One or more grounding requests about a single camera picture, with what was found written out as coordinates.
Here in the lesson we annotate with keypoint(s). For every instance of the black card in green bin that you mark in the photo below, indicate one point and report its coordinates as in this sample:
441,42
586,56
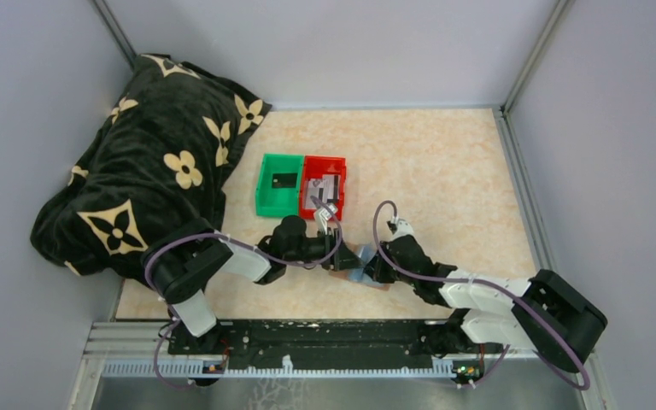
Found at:
284,180

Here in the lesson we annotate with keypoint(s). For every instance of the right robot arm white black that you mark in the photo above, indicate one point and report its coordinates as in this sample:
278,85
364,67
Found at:
481,304

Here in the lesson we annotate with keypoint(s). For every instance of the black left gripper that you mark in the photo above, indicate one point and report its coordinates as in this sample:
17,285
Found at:
344,259

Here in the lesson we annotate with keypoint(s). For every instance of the brown leather card holder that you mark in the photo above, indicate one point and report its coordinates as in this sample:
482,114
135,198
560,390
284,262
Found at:
365,252

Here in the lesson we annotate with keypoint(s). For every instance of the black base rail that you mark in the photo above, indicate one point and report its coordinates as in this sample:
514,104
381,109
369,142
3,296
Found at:
435,337

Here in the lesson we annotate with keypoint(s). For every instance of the black floral blanket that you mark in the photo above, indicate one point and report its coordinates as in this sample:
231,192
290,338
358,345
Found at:
159,161

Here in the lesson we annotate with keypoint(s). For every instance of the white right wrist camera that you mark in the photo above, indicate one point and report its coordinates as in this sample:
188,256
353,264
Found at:
400,228

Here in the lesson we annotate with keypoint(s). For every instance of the green plastic bin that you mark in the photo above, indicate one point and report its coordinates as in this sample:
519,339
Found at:
277,189

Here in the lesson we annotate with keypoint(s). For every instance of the silver credit card black stripe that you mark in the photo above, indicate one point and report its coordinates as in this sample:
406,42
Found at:
331,190

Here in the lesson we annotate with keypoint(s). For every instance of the aluminium frame rail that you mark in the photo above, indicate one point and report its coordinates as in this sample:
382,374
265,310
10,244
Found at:
531,226

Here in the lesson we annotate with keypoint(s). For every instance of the white VIP card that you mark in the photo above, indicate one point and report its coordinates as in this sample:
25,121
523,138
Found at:
313,187

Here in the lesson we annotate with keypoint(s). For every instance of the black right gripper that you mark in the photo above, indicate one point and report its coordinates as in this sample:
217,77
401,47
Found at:
376,267

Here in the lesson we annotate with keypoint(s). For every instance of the red plastic bin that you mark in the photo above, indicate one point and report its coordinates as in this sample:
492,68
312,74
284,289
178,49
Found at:
315,167

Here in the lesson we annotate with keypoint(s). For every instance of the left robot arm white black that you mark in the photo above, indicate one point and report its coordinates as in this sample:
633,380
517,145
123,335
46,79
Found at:
179,266

